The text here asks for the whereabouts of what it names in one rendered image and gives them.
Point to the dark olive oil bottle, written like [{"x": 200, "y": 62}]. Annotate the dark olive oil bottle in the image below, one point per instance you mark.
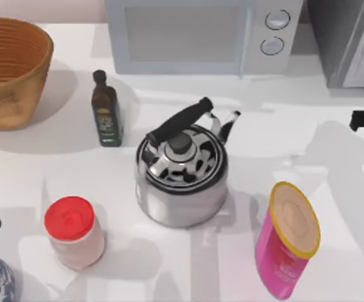
[{"x": 107, "y": 116}]

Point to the microwave oven door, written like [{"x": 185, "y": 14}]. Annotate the microwave oven door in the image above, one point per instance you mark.
[{"x": 182, "y": 34}]

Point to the pale microwave oven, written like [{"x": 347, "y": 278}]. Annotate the pale microwave oven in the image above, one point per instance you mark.
[{"x": 273, "y": 67}]

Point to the jar with red lid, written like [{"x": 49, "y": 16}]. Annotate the jar with red lid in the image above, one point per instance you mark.
[{"x": 71, "y": 226}]

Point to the round microwave knob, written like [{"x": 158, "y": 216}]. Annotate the round microwave knob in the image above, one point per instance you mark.
[
  {"x": 272, "y": 46},
  {"x": 277, "y": 19}
]

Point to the pink can with yellow rim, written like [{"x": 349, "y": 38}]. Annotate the pink can with yellow rim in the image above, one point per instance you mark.
[{"x": 282, "y": 261}]

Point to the woven wicker basket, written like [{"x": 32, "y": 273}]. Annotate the woven wicker basket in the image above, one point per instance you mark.
[{"x": 15, "y": 81}]

